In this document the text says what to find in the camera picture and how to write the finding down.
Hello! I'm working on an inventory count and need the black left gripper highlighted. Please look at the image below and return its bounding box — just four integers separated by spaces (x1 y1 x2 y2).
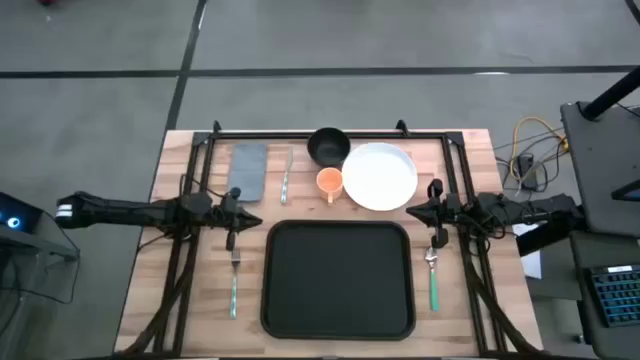
218 186 264 251

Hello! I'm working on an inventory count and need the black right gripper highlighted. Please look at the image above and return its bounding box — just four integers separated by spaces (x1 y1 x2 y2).
405 178 456 250

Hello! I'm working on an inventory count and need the teal-handled knife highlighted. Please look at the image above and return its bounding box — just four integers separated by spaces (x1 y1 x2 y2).
279 146 295 206

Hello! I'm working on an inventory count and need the grey napkin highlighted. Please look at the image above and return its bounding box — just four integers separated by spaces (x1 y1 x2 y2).
226 143 269 203

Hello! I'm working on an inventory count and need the white round plate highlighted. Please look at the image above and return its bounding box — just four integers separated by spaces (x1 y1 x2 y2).
341 141 419 212

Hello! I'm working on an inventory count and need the teal-handled fork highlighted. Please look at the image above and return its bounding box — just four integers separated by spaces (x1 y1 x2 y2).
228 248 242 321

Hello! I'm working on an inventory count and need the green-handled spoon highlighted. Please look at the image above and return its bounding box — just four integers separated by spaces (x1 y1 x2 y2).
424 246 441 314

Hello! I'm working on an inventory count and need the orange mug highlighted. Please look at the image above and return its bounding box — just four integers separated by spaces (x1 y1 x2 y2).
315 166 345 206

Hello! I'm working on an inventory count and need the black plastic tray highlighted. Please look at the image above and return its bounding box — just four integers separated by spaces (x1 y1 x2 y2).
259 218 417 342

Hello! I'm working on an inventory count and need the black bowl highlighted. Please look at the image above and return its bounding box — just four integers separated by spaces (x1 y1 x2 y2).
306 126 352 169

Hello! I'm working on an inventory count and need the black power adapter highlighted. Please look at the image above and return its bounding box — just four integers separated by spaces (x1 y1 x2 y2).
514 153 539 191

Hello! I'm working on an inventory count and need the black support beam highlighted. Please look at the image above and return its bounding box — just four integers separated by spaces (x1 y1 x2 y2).
515 219 586 257

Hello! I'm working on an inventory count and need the white paper sheet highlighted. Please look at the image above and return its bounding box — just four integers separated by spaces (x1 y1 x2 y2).
512 222 544 280

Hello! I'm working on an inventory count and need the grey keyboard table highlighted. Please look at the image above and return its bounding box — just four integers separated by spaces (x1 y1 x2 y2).
569 230 640 360

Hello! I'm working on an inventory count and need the black desk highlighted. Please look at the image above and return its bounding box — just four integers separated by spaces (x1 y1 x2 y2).
559 101 640 236

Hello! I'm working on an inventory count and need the grey side stand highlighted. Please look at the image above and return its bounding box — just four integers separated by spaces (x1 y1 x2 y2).
0 232 81 360

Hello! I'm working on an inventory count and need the small dark screen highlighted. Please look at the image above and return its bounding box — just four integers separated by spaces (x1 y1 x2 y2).
610 179 640 203

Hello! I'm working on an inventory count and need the backlit black keyboard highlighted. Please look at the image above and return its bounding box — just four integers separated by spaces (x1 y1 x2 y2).
584 264 640 329

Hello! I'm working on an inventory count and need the black pole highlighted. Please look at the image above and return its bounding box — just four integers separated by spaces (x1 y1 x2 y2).
581 66 640 121

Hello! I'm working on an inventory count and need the black computer with blue light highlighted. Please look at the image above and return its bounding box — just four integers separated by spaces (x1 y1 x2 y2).
0 191 46 236

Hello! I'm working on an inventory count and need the yellow cable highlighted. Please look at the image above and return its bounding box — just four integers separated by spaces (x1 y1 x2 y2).
509 116 570 184

